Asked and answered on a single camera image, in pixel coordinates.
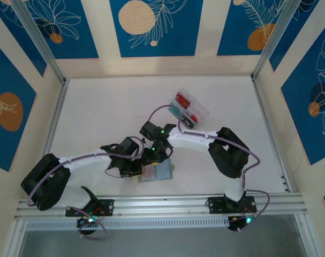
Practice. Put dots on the blue floral wall panel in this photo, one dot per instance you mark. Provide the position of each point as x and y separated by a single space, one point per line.
298 26
7 80
23 45
178 40
298 107
231 40
79 40

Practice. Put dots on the black controller board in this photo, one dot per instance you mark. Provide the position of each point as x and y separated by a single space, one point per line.
84 222
237 223

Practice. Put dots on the white card with red circle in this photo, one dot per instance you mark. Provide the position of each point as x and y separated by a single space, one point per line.
194 117

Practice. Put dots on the aluminium frame rail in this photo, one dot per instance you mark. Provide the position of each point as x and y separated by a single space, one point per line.
162 206

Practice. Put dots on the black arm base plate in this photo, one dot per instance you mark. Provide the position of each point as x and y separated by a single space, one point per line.
215 204
71 210

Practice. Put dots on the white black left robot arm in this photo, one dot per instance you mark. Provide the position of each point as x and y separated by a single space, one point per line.
92 162

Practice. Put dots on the clear acrylic card box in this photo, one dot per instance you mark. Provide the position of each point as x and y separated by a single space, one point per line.
201 108

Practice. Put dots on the teal credit card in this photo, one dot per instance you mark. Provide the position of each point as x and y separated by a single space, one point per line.
176 111

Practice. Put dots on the aluminium table edge rail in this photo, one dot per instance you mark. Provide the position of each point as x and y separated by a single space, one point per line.
52 134
271 134

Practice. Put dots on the aluminium frame post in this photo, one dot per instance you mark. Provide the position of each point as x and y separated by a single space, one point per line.
275 40
41 42

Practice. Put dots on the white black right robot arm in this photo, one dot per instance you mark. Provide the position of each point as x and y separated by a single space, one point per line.
189 139

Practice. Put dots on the green leather card holder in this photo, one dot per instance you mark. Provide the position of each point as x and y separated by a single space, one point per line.
163 171

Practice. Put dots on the pink card with red circle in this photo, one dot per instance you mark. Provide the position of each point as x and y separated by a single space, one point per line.
149 173

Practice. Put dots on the black credit card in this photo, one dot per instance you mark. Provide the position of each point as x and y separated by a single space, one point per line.
187 121

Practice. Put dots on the red credit card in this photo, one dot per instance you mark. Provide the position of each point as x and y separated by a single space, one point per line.
183 99

